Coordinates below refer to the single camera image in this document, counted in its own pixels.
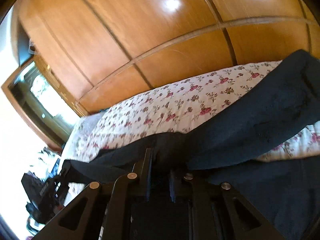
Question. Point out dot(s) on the dark navy pants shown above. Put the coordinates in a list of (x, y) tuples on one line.
[(234, 196)]

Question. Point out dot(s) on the wooden wardrobe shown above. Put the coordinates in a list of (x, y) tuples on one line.
[(97, 53)]

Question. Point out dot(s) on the grey patterned pillow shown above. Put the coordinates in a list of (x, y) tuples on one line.
[(87, 124)]

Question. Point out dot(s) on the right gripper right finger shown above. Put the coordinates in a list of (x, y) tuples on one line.
[(180, 187)]

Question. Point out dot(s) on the floral bedspread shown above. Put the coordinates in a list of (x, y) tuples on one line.
[(176, 107)]

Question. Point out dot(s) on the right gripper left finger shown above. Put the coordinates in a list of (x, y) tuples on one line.
[(142, 185)]

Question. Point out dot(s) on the wooden framed window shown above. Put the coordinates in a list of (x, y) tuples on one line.
[(40, 105)]

